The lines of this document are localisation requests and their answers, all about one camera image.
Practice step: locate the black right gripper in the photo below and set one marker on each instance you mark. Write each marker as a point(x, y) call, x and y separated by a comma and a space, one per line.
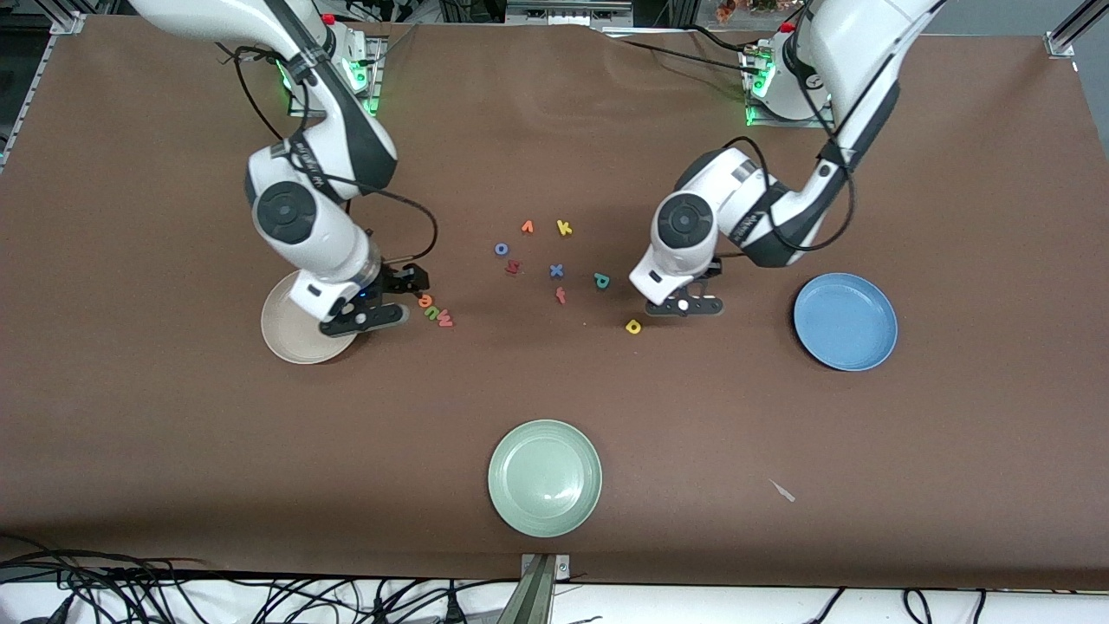
point(401, 280)

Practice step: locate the teal foam letter p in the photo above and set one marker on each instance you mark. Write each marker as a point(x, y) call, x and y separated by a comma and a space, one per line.
point(601, 281)

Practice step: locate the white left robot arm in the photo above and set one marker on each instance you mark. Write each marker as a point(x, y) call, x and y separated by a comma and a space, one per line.
point(671, 273)

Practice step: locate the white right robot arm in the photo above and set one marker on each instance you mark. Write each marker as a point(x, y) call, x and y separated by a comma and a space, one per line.
point(321, 243)

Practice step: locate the beige round plate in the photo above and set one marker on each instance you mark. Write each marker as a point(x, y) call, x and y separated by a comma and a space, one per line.
point(286, 338)

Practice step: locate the blue round plate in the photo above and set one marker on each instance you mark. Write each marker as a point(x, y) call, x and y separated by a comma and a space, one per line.
point(845, 322)

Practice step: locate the white paper scrap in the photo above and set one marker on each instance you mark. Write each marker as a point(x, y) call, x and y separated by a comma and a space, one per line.
point(784, 492)

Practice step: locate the pale green round plate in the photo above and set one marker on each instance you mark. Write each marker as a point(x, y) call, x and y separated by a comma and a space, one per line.
point(544, 478)

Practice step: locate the small orange object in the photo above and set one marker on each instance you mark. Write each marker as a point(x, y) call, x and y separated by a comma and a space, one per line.
point(726, 10)

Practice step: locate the brown table cover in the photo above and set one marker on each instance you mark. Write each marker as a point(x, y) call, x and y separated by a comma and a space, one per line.
point(173, 433)

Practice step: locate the grey metal box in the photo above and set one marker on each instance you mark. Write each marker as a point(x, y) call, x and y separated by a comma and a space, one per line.
point(567, 12)

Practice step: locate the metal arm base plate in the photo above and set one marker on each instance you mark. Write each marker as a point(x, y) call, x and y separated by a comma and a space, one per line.
point(754, 122)
point(376, 87)

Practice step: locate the metal camera mount pole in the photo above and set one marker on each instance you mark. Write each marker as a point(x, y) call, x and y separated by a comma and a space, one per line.
point(537, 598)

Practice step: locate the aluminium profile with bracket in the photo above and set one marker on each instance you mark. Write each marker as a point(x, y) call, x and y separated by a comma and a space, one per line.
point(1059, 43)

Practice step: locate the aluminium frame rail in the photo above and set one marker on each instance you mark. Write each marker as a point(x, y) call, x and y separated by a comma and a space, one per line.
point(68, 23)

